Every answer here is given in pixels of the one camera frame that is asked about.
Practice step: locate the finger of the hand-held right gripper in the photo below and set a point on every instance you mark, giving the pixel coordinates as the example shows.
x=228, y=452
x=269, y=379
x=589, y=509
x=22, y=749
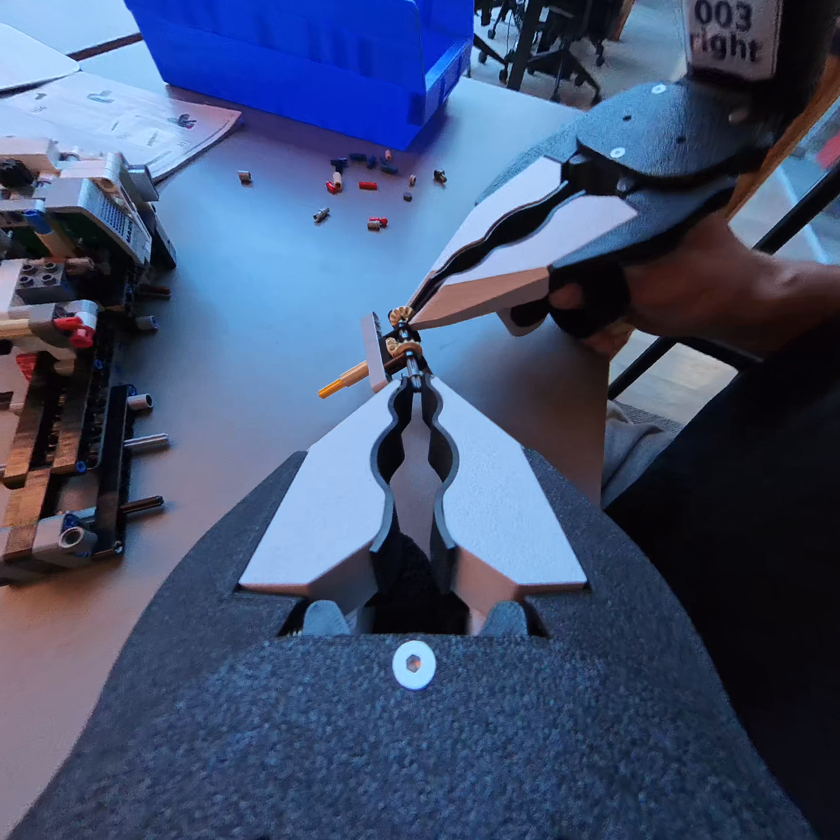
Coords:
x=525, y=262
x=499, y=203

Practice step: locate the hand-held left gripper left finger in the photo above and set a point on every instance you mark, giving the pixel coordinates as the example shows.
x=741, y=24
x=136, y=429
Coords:
x=321, y=518

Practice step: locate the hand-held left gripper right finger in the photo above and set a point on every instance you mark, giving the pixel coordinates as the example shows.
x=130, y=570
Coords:
x=505, y=518

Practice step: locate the tan lego gear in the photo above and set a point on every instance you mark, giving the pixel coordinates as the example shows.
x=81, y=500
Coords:
x=399, y=316

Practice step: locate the small grey black lego assembly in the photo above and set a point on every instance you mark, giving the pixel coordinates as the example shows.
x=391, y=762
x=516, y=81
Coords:
x=379, y=354

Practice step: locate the person's right forearm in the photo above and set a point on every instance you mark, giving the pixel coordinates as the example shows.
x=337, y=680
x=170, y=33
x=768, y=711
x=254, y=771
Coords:
x=814, y=302

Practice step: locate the scattered small lego pieces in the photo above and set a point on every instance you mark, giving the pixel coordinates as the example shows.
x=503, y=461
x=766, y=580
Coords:
x=367, y=186

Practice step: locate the large black grey lego build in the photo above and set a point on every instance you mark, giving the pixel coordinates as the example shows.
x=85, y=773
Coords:
x=72, y=367

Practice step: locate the lego instruction booklet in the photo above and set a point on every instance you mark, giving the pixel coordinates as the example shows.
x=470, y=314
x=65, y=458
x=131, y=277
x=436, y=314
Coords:
x=131, y=118

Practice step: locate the person's right hand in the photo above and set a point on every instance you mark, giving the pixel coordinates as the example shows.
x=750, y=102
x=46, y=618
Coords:
x=702, y=289

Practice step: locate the black office chair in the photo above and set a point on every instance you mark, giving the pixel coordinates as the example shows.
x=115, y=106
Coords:
x=492, y=33
x=571, y=59

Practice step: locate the grey cloth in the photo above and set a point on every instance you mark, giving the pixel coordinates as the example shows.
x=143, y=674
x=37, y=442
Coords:
x=636, y=453

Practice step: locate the black metal bar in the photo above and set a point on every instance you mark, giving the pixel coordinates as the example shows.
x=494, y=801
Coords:
x=709, y=350
x=800, y=210

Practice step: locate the blue plastic bin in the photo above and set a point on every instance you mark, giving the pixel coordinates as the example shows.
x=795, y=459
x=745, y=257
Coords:
x=295, y=59

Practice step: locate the person's dark clothing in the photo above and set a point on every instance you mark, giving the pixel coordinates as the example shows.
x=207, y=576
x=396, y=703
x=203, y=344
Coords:
x=754, y=558

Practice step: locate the white paper sheet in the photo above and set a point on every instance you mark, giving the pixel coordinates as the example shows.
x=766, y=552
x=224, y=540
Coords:
x=33, y=59

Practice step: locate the wooden post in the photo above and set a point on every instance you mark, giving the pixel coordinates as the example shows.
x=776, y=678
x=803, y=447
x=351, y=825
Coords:
x=764, y=167

